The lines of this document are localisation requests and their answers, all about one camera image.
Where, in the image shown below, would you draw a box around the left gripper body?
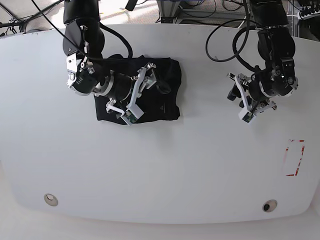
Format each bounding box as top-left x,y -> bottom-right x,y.
227,72 -> 277,116

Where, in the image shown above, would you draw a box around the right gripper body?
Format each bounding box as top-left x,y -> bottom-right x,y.
93,62 -> 158,114

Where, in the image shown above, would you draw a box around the black T-shirt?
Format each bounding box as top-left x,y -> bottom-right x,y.
102,54 -> 182,124

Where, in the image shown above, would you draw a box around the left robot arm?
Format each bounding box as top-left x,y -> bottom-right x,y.
227,0 -> 299,123

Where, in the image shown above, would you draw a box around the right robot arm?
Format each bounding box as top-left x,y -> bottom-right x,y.
62,0 -> 172,125

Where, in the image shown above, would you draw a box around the red tape rectangle marking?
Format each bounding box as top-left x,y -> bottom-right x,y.
283,139 -> 305,176

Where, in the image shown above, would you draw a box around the white power strip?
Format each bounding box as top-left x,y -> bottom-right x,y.
297,8 -> 320,21

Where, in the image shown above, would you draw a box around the right table grommet hole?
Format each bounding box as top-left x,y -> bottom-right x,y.
262,199 -> 278,213

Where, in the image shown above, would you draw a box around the table grommet hole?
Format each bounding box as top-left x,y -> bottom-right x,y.
262,199 -> 278,213
44,193 -> 59,207

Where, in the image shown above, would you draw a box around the left table grommet hole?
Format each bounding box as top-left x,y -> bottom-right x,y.
44,193 -> 59,207

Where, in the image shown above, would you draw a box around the black tripod stand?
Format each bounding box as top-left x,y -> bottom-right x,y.
0,0 -> 63,37

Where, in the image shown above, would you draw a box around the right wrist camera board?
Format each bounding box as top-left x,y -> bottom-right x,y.
120,105 -> 144,126

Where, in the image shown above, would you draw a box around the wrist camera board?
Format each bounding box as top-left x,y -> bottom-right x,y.
238,108 -> 256,124
120,105 -> 144,126

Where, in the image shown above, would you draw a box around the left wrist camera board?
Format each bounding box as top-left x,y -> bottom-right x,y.
238,108 -> 256,124

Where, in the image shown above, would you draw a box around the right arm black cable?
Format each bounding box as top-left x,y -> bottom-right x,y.
31,0 -> 133,60

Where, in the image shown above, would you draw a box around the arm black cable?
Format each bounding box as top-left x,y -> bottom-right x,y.
205,0 -> 261,73
31,0 -> 133,60

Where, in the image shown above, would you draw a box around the aluminium frame post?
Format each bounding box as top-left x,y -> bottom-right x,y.
156,0 -> 183,24

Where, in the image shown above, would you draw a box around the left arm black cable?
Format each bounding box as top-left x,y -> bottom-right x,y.
205,0 -> 261,73

